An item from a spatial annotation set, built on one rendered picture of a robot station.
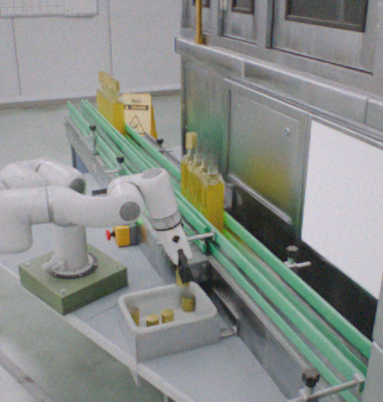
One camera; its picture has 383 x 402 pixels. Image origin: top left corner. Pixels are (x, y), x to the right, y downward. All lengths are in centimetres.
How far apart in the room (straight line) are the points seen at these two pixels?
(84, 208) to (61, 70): 623
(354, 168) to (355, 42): 27
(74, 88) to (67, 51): 48
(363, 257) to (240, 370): 40
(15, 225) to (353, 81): 79
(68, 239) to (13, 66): 583
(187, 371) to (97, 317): 33
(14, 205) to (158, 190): 32
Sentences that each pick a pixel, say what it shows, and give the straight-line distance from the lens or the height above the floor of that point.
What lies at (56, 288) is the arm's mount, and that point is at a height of 81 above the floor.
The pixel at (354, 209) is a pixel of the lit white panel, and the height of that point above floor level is 115.
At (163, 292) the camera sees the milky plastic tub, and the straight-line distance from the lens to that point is 151.
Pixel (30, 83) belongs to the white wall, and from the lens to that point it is 738.
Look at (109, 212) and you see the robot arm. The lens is 121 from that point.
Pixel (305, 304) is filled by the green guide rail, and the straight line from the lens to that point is 132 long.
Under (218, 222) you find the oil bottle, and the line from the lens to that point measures 162.
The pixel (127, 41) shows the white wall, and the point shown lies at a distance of 754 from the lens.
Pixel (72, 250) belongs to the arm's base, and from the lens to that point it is 161.
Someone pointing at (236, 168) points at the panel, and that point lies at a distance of 174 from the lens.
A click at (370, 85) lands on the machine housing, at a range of 121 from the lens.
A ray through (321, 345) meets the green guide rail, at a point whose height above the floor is 95.
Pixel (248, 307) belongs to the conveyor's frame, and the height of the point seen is 87.
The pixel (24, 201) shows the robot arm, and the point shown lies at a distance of 125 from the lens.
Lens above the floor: 163
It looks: 23 degrees down
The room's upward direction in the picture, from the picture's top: straight up
